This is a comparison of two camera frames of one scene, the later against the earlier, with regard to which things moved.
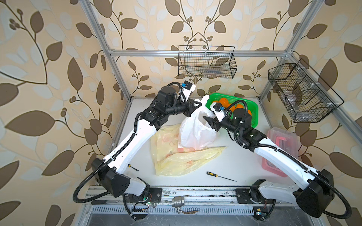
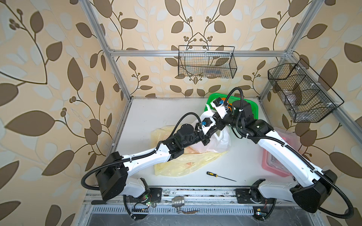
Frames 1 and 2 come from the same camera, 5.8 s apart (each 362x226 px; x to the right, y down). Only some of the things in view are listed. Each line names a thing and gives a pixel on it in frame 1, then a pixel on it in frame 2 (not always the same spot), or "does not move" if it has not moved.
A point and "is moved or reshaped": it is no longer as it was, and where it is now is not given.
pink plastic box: x=285 y=140 does not move
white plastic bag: x=197 y=132 is moved or reshaped
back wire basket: x=206 y=61 does not move
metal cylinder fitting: x=177 y=201 does not move
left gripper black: x=189 y=107 -> x=205 y=137
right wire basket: x=306 y=99 does not move
